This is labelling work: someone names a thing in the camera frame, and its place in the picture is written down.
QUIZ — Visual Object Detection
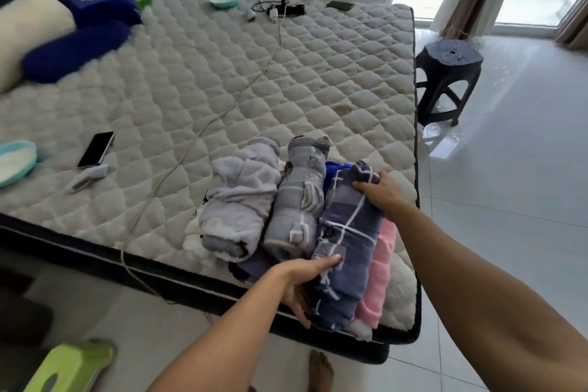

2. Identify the black smartphone with white edge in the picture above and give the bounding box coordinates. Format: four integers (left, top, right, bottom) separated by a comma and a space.
77, 131, 115, 168

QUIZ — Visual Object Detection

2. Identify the teal rimmed white bowl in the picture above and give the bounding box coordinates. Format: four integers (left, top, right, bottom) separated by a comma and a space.
0, 140, 39, 188

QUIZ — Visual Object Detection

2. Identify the person's right forearm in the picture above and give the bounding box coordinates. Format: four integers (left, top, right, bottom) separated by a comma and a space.
388, 203, 588, 392

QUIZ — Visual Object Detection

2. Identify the person's right hand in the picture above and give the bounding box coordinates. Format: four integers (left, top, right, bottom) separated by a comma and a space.
352, 170, 418, 223

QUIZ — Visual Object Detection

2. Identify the blue plaid cloth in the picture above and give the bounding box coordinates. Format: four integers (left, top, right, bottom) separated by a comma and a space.
307, 160, 384, 333

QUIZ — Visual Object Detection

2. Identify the dark blue bolster pillow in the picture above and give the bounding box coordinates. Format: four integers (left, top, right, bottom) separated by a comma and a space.
21, 20, 134, 85

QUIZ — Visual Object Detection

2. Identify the rolled gray striped garment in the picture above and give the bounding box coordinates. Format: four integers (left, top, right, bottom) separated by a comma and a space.
262, 134, 332, 261

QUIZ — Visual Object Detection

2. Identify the white quilted mattress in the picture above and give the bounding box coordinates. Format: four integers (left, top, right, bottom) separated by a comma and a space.
0, 0, 422, 345

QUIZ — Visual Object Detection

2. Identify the royal blue garment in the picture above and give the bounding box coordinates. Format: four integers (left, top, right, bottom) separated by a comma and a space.
324, 160, 355, 192

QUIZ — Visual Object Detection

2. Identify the beige curtain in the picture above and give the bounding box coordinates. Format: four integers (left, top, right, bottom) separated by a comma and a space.
553, 0, 588, 51

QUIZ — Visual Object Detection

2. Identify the white fluffy bolster pillow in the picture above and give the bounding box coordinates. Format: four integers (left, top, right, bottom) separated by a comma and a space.
0, 0, 76, 95

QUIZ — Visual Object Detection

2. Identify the black plastic stool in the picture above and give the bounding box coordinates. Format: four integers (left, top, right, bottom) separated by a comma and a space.
415, 39, 484, 127

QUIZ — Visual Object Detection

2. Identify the person's left hand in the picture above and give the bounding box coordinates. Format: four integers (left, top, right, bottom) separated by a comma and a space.
273, 254, 343, 329

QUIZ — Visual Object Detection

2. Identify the person's foot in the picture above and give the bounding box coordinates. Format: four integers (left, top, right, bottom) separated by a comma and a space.
308, 349, 335, 392

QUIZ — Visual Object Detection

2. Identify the rolled light gray garment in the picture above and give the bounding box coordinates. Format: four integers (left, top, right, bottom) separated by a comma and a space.
198, 136, 282, 264

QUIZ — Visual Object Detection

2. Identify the person's left forearm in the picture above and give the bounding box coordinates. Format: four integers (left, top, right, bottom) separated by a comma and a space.
148, 266, 288, 392

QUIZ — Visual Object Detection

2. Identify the black bed base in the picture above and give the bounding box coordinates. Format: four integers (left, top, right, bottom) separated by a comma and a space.
0, 215, 391, 366

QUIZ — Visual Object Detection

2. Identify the dark folded garment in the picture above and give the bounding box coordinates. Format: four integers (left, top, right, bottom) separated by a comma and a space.
228, 245, 281, 287

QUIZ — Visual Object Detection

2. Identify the blue printed pillow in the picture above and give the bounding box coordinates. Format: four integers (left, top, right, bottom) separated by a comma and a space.
66, 0, 144, 28

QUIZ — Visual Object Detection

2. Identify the black power strip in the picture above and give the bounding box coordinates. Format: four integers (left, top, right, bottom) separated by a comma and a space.
277, 0, 306, 17

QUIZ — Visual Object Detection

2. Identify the small white device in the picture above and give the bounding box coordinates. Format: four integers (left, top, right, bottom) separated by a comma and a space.
66, 164, 110, 194

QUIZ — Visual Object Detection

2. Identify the green plastic stool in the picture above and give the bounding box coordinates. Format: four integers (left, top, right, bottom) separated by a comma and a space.
22, 339, 115, 392

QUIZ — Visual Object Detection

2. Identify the pink towel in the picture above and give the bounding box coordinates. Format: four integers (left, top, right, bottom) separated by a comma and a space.
351, 217, 398, 330

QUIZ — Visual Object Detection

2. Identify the long white cable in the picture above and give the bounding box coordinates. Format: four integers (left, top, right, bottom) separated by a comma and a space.
120, 15, 286, 300

